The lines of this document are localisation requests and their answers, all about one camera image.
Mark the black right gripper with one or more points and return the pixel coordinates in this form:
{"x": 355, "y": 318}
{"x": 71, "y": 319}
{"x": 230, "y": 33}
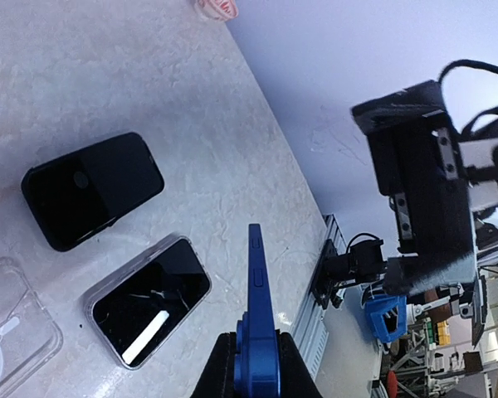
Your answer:
{"x": 417, "y": 163}

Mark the black phone with purple edge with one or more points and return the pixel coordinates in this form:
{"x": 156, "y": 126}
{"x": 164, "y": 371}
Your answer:
{"x": 257, "y": 360}

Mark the blue plastic part in background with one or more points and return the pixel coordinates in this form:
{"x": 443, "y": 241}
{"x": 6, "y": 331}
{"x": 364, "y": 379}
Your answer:
{"x": 386, "y": 316}

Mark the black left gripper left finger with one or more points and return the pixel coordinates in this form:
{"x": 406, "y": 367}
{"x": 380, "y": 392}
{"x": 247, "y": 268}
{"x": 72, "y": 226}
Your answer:
{"x": 217, "y": 378}

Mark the black smartphone with teal edge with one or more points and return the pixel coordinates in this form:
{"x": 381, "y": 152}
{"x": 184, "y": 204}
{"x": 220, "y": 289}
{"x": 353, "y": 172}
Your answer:
{"x": 77, "y": 195}

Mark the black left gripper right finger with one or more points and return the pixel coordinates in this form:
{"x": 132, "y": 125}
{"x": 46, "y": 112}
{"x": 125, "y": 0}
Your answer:
{"x": 296, "y": 381}

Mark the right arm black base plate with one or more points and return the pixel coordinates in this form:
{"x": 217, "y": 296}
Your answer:
{"x": 324, "y": 286}

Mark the red patterned small bowl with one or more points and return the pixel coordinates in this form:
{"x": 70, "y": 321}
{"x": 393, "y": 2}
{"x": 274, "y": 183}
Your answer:
{"x": 218, "y": 10}

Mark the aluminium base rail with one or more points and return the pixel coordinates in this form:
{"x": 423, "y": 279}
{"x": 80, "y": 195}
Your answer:
{"x": 309, "y": 331}

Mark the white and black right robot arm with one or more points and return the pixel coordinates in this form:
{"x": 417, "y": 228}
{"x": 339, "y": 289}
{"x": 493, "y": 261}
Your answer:
{"x": 489, "y": 166}

